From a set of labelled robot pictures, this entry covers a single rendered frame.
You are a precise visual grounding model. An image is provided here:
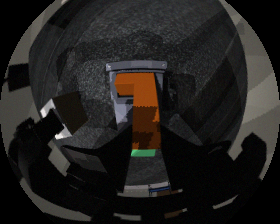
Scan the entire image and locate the orange l-shaped part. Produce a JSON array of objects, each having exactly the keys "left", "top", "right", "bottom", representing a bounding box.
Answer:
[{"left": 115, "top": 72, "right": 161, "bottom": 149}]

